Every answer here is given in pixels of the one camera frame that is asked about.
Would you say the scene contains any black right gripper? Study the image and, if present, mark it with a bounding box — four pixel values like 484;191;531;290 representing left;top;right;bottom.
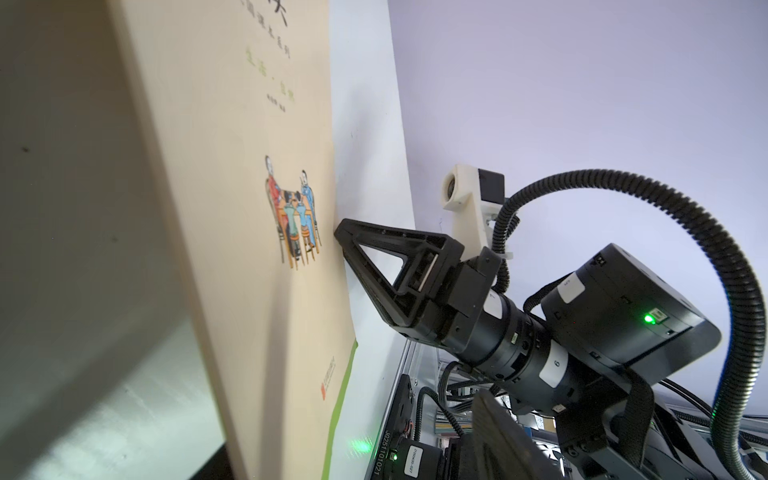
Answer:
334;218;503;360

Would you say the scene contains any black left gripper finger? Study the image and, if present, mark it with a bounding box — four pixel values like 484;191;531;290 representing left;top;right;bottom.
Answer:
472;390;562;480

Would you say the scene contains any green-edged beige reading book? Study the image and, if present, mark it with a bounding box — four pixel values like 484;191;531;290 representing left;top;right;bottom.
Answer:
109;1;356;479

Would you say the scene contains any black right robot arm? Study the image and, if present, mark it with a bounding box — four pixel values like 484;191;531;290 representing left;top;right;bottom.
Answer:
335;219;726;479

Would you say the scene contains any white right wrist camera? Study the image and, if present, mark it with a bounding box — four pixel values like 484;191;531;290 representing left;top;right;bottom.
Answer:
441;164;506;261

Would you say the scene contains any black corrugated right cable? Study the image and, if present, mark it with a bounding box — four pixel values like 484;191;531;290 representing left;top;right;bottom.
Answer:
490;169;768;480

